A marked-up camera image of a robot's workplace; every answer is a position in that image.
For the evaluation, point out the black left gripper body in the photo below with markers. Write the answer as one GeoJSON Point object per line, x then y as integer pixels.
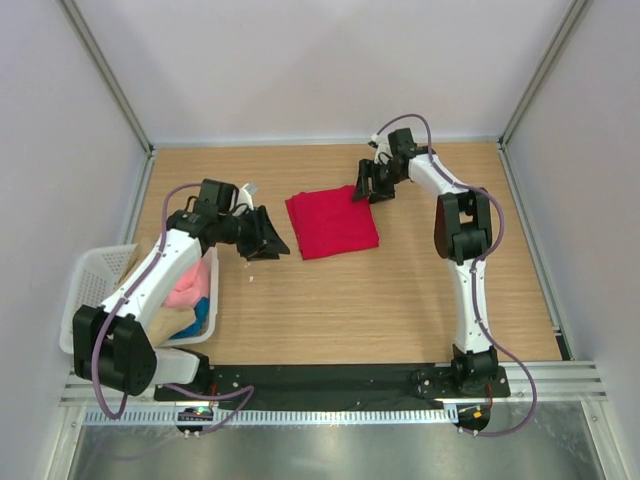
{"type": "Point", "coordinates": [255, 235]}

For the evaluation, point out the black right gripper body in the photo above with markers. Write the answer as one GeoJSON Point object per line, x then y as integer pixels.
{"type": "Point", "coordinates": [376, 176]}

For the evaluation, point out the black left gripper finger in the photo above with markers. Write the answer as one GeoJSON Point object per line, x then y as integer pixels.
{"type": "Point", "coordinates": [269, 233]}
{"type": "Point", "coordinates": [262, 252]}

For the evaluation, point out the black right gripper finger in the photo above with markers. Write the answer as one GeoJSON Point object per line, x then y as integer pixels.
{"type": "Point", "coordinates": [383, 195]}
{"type": "Point", "coordinates": [362, 189]}

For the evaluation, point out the red polo shirt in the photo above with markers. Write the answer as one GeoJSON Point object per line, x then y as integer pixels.
{"type": "Point", "coordinates": [329, 222]}

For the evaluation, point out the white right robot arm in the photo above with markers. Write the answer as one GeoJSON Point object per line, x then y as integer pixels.
{"type": "Point", "coordinates": [462, 236]}

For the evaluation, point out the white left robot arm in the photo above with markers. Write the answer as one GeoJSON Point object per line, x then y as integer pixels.
{"type": "Point", "coordinates": [111, 343]}

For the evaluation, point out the pink t shirt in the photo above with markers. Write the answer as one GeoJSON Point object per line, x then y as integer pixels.
{"type": "Point", "coordinates": [193, 285]}

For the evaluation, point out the blue t shirt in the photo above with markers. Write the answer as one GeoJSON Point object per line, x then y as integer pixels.
{"type": "Point", "coordinates": [201, 311]}

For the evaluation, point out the beige t shirt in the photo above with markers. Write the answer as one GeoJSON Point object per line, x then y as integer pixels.
{"type": "Point", "coordinates": [167, 320]}

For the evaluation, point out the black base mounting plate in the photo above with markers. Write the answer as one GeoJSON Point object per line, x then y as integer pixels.
{"type": "Point", "coordinates": [351, 387]}

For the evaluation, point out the white plastic laundry basket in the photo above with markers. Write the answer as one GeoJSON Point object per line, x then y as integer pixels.
{"type": "Point", "coordinates": [95, 278]}

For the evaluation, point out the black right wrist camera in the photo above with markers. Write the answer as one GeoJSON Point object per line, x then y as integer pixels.
{"type": "Point", "coordinates": [400, 144]}

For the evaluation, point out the white slotted cable duct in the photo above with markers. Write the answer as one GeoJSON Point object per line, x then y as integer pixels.
{"type": "Point", "coordinates": [199, 417]}

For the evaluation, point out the aluminium frame rail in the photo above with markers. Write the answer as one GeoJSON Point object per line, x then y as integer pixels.
{"type": "Point", "coordinates": [554, 381]}

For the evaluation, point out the right aluminium corner post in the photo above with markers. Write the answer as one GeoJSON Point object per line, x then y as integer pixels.
{"type": "Point", "coordinates": [562, 35]}

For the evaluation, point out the aluminium corner post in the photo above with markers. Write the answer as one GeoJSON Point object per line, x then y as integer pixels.
{"type": "Point", "coordinates": [562, 35]}
{"type": "Point", "coordinates": [95, 53]}

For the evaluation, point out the left aluminium corner post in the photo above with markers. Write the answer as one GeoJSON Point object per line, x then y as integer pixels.
{"type": "Point", "coordinates": [95, 53]}

